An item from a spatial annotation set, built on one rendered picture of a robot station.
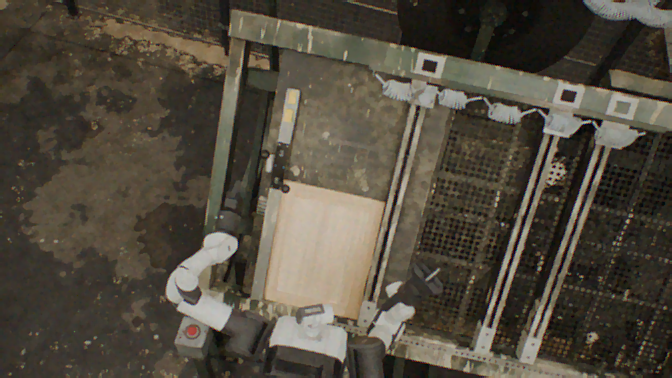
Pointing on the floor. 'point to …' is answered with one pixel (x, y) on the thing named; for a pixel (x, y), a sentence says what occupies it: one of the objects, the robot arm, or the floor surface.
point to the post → (204, 367)
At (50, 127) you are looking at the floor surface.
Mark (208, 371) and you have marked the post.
